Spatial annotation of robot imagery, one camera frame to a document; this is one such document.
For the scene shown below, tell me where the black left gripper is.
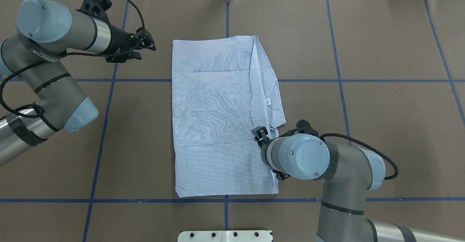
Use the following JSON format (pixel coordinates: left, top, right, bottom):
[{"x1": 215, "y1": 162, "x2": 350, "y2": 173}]
[{"x1": 78, "y1": 0, "x2": 157, "y2": 63}]

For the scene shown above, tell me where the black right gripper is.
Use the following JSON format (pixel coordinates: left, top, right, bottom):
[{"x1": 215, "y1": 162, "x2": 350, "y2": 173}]
[{"x1": 251, "y1": 120, "x2": 319, "y2": 181}]

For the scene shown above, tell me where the light blue striped shirt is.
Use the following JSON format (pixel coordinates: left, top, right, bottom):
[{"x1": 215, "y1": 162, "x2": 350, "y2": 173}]
[{"x1": 171, "y1": 35, "x2": 286, "y2": 198}]

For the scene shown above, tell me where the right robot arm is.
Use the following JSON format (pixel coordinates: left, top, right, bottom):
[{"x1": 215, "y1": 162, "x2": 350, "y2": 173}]
[{"x1": 251, "y1": 120, "x2": 460, "y2": 242}]

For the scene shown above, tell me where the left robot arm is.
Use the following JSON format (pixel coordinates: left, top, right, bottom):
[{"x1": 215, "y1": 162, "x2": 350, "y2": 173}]
[{"x1": 1, "y1": 0, "x2": 156, "y2": 165}]

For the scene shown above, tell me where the brown paper table mat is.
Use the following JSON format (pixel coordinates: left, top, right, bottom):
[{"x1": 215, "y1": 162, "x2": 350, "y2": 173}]
[{"x1": 1, "y1": 0, "x2": 464, "y2": 242}]

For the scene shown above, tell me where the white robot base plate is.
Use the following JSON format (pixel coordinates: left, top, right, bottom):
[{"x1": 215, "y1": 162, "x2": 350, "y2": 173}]
[{"x1": 177, "y1": 230, "x2": 274, "y2": 242}]

